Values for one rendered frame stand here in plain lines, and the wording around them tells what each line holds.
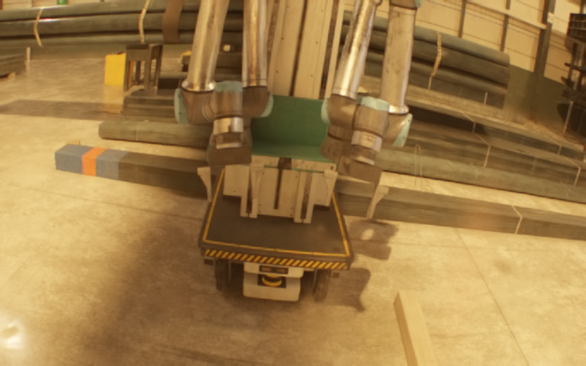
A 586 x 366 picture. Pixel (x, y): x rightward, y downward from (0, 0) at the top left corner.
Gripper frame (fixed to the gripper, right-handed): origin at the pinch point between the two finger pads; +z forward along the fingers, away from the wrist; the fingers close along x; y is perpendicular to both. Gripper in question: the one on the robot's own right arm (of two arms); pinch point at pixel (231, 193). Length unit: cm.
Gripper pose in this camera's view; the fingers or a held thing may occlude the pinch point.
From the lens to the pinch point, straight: 123.1
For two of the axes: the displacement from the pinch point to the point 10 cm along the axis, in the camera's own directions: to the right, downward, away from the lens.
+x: -9.7, 0.7, -2.1
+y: -2.2, -0.2, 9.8
